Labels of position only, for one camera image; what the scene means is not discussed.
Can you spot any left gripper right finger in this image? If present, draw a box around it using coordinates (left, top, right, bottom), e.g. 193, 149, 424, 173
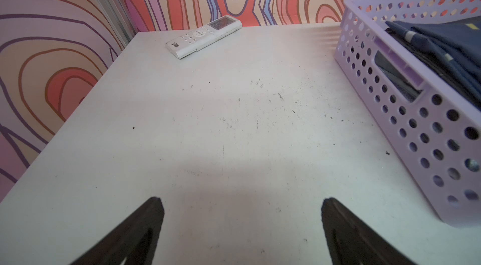
321, 197, 413, 265

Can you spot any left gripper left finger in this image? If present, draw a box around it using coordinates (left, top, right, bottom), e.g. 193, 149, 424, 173
73, 197, 165, 264

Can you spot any dark grey checked pillowcase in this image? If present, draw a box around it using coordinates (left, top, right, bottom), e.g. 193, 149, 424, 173
375, 28, 480, 109

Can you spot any navy yellow-striped pillowcase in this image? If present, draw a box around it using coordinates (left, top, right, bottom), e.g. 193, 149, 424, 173
385, 16, 481, 100

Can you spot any purple plastic basket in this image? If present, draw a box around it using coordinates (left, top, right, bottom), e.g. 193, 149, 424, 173
335, 0, 480, 226

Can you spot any white remote control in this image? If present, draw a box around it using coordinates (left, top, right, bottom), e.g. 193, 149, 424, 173
165, 15, 243, 59

